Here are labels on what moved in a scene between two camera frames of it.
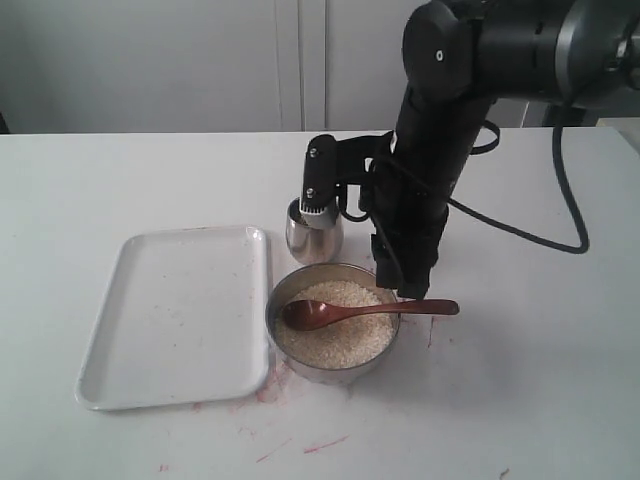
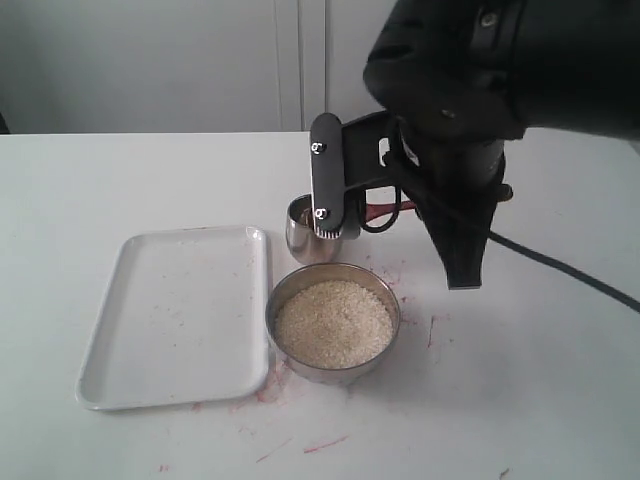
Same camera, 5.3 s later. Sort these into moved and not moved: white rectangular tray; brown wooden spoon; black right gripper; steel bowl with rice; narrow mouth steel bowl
Moved: black right gripper; brown wooden spoon
Not moved: steel bowl with rice; white rectangular tray; narrow mouth steel bowl
